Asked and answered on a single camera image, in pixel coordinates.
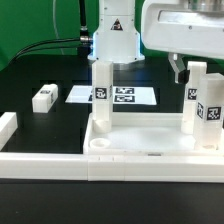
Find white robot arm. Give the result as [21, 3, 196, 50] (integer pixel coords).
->
[88, 0, 224, 83]

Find thin white cable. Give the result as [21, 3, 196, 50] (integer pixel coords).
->
[52, 0, 66, 56]

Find white desk top tray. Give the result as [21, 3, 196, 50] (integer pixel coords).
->
[83, 112, 224, 156]

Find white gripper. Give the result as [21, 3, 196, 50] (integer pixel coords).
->
[141, 0, 224, 83]

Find black cable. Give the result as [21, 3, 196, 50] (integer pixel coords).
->
[7, 0, 94, 67]

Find fiducial marker plate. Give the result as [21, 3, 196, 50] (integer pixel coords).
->
[66, 85, 157, 105]

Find white U-shaped obstacle fence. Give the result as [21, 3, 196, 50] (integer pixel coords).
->
[0, 112, 224, 184]

